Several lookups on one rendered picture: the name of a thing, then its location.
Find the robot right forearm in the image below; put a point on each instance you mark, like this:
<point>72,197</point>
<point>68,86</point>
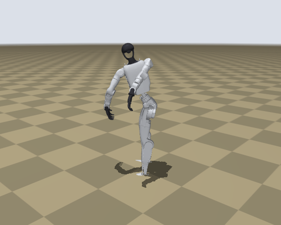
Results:
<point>137,82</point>

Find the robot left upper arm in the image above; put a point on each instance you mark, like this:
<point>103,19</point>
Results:
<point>119,74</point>

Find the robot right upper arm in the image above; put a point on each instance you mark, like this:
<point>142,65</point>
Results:
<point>148,64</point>

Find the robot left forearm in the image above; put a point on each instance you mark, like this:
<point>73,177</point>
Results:
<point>107,101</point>

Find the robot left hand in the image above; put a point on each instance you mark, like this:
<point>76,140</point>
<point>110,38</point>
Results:
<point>108,113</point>

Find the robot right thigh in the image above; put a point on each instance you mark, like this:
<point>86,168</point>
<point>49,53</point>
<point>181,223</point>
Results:
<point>149,135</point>

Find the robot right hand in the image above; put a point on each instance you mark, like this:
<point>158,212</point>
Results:
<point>131,94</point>

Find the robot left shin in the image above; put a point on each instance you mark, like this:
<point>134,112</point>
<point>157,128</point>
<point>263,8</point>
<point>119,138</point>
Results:
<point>146,152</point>

